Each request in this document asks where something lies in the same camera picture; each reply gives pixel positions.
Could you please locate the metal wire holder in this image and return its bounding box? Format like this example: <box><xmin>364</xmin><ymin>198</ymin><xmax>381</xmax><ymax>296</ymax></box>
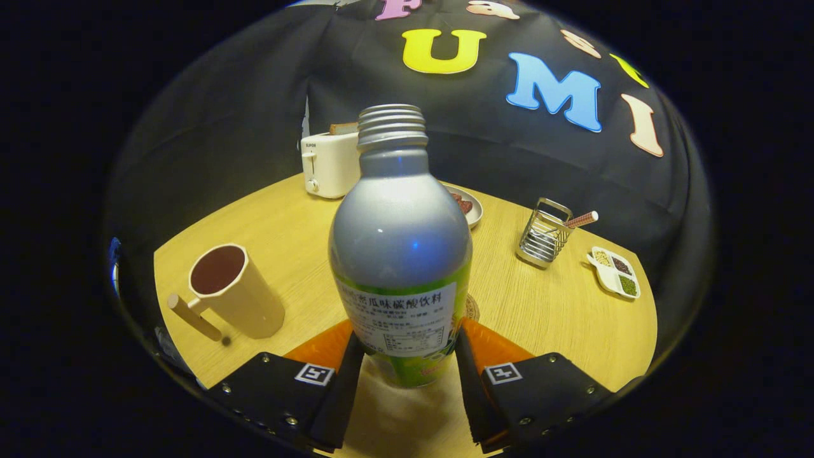
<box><xmin>516</xmin><ymin>198</ymin><xmax>574</xmax><ymax>269</ymax></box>

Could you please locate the silver juice bottle green label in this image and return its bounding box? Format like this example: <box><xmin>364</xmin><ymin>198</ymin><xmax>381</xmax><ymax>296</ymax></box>
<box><xmin>329</xmin><ymin>104</ymin><xmax>474</xmax><ymax>389</ymax></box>

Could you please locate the white toaster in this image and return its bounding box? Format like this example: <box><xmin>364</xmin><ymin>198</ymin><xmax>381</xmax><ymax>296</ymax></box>
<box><xmin>301</xmin><ymin>132</ymin><xmax>361</xmax><ymax>200</ymax></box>

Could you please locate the black backdrop cloth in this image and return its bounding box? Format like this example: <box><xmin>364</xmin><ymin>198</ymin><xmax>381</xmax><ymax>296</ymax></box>
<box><xmin>105</xmin><ymin>0</ymin><xmax>713</xmax><ymax>357</ymax></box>

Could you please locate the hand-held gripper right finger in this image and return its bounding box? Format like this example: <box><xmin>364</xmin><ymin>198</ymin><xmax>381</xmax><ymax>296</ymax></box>
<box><xmin>453</xmin><ymin>320</ymin><xmax>616</xmax><ymax>454</ymax></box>

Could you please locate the small white plate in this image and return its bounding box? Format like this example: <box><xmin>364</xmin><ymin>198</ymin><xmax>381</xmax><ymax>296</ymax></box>
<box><xmin>445</xmin><ymin>185</ymin><xmax>484</xmax><ymax>230</ymax></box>

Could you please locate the white divided snack dish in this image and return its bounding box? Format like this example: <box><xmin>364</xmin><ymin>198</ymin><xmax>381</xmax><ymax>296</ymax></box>
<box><xmin>586</xmin><ymin>246</ymin><xmax>641</xmax><ymax>300</ymax></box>

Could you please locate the beige cup with handle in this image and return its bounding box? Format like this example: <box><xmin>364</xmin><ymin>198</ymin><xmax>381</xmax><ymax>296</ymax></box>
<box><xmin>167</xmin><ymin>244</ymin><xmax>286</xmax><ymax>342</ymax></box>

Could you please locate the wooden table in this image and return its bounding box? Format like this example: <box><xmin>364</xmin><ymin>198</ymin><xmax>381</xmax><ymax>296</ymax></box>
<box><xmin>154</xmin><ymin>173</ymin><xmax>659</xmax><ymax>458</ymax></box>

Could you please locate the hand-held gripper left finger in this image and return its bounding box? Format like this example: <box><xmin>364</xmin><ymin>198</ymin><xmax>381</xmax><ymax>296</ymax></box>
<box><xmin>210</xmin><ymin>320</ymin><xmax>366</xmax><ymax>454</ymax></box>

